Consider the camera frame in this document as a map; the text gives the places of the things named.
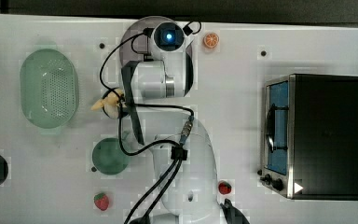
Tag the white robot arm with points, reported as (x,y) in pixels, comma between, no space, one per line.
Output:
(182,152)

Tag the yellow banana toy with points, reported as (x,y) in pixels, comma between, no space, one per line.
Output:
(111,99)

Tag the orange slice toy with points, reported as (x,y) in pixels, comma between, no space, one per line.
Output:
(211,40)

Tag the teal metal mug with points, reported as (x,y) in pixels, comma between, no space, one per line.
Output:
(108,157)

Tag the red strawberry toy near oven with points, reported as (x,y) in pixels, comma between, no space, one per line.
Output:
(224,187)

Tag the green plastic colander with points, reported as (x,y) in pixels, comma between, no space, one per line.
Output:
(49,90)

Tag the black toaster oven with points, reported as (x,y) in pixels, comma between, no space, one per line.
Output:
(310,137)

